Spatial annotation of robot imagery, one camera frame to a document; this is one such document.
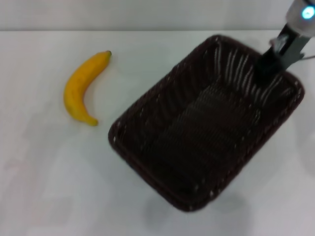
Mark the dark brown woven basket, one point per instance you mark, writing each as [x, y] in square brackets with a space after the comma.
[197, 135]

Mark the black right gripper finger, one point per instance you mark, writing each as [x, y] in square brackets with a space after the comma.
[268, 67]

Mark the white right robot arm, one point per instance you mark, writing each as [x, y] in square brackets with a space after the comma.
[295, 14]

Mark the yellow banana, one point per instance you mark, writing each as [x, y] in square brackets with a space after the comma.
[73, 93]

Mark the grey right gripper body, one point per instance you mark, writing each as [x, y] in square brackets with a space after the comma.
[292, 46]

